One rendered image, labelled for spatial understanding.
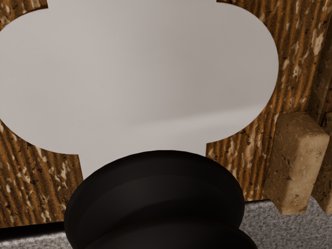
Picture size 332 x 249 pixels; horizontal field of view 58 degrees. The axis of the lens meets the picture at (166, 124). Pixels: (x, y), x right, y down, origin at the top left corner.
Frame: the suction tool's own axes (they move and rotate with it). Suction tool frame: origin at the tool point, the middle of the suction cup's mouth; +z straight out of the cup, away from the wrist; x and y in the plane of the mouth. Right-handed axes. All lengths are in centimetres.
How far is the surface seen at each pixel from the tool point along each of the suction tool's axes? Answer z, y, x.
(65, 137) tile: 8.1, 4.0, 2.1
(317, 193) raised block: 7.4, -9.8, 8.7
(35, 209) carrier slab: 9.0, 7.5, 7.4
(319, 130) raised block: 6.7, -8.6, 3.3
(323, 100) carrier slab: 9.1, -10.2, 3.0
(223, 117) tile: 8.1, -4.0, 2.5
